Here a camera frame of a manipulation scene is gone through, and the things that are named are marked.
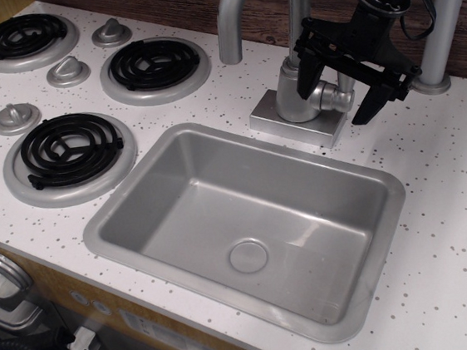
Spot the stove burner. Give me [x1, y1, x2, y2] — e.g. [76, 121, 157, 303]
[3, 113, 137, 209]
[100, 37, 211, 107]
[0, 13, 79, 74]

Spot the silver knob middle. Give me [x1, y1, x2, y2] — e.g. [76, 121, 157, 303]
[47, 56, 91, 88]

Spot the front stove burner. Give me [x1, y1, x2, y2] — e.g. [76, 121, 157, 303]
[3, 113, 137, 209]

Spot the silver faucet lever handle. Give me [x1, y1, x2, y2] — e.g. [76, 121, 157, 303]
[308, 72, 356, 113]

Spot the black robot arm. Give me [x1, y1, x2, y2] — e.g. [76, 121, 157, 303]
[294, 0, 436, 126]

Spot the grey plastic sink basin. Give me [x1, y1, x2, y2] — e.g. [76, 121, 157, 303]
[83, 123, 406, 344]

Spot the silver knob lower left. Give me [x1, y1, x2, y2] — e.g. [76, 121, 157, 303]
[0, 103, 41, 136]

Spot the back right stove burner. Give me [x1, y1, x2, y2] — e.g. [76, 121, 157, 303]
[100, 37, 211, 107]

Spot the silver oven dial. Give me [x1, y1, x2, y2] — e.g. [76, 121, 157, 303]
[0, 254, 32, 312]

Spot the grey vertical support pole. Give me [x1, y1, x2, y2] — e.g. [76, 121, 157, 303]
[411, 0, 463, 96]

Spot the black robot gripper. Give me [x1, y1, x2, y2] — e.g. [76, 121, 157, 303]
[294, 0, 420, 126]

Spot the silver knob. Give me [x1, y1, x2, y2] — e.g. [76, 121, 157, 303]
[47, 56, 91, 88]
[0, 103, 41, 136]
[91, 18, 132, 48]

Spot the silver knob top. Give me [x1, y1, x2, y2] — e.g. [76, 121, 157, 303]
[91, 18, 132, 48]

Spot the silver gooseneck faucet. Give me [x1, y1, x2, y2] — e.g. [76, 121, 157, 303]
[217, 0, 347, 148]

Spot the back left stove burner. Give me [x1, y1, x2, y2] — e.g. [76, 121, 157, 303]
[0, 13, 79, 74]

